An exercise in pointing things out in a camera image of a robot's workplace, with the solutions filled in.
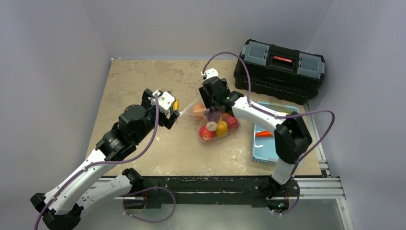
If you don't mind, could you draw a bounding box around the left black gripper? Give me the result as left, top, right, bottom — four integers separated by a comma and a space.
134, 89, 178, 143

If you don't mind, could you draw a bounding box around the peach fruit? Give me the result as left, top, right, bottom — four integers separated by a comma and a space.
192, 103, 206, 120

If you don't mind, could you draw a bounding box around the purple red onion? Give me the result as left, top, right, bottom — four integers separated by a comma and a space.
205, 110, 222, 122

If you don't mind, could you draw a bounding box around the clear zip top bag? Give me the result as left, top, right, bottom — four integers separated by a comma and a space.
180, 97, 240, 142

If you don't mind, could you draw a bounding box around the red apple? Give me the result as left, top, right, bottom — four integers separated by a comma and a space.
199, 126, 216, 142

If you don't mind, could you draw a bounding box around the yellow bell pepper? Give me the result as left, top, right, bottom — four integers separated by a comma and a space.
215, 120, 228, 138

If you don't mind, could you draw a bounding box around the yellow lemon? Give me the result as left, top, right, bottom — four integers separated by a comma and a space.
205, 121, 218, 132

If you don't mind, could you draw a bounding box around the red bell pepper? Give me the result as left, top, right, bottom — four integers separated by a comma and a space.
224, 115, 239, 132

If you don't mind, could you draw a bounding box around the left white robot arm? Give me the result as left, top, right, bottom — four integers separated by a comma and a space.
31, 89, 180, 230

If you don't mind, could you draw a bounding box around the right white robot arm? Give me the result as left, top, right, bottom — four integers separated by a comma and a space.
199, 77, 313, 195

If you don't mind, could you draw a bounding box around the orange carrot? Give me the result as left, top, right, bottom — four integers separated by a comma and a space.
255, 131, 273, 138

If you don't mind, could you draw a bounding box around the light blue plastic basket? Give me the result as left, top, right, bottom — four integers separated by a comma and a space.
252, 102, 300, 164

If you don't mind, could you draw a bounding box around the black toolbox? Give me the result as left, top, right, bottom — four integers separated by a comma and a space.
234, 39, 325, 105

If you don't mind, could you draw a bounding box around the yellow handled screwdriver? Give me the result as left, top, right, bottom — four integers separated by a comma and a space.
174, 99, 179, 110

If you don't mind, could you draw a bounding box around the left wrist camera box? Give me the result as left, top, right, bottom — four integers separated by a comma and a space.
151, 90, 176, 115

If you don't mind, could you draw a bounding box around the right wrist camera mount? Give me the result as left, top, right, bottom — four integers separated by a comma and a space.
201, 68, 219, 80

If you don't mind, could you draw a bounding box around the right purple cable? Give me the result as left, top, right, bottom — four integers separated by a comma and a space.
202, 52, 336, 177

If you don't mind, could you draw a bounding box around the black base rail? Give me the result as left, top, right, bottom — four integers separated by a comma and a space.
123, 175, 300, 211

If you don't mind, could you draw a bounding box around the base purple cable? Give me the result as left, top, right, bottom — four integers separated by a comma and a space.
122, 185, 177, 223

